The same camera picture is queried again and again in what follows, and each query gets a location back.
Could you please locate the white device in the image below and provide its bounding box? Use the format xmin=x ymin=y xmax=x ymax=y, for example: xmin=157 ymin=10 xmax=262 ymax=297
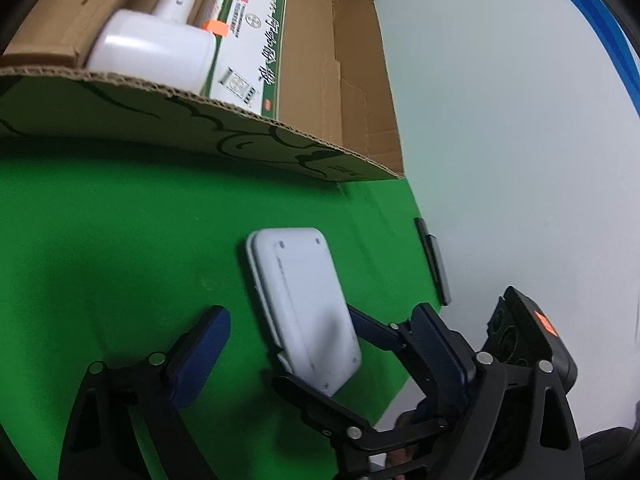
xmin=245 ymin=228 xmax=362 ymax=396

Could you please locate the black phone on table edge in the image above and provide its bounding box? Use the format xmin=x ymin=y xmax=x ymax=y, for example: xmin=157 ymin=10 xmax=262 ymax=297
xmin=414 ymin=217 xmax=451 ymax=306

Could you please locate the white plastic bottle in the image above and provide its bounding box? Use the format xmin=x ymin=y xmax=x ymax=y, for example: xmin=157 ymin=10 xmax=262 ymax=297
xmin=86 ymin=0 xmax=216 ymax=93

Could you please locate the green and white medicine box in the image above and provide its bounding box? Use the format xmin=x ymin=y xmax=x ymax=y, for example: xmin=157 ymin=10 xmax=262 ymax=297
xmin=196 ymin=0 xmax=288 ymax=119

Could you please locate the large open cardboard box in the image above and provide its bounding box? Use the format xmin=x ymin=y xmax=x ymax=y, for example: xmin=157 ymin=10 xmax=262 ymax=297
xmin=1 ymin=0 xmax=404 ymax=182

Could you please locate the green table cloth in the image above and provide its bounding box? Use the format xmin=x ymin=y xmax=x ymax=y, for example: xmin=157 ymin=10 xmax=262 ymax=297
xmin=1 ymin=146 xmax=436 ymax=479

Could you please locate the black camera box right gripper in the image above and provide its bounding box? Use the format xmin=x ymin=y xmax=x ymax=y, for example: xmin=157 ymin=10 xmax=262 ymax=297
xmin=482 ymin=286 xmax=578 ymax=393

